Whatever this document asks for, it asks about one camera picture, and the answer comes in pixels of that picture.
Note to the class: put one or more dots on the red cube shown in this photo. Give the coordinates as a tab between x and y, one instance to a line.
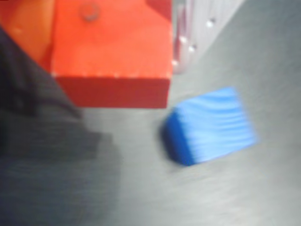
113	51

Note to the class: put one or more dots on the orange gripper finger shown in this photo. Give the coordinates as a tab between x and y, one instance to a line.
26	26

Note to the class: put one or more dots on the black felt mat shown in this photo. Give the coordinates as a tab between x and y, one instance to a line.
211	200

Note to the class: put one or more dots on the blue cube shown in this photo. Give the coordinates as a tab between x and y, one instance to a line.
211	127

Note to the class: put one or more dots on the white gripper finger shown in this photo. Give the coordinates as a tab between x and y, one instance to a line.
202	14

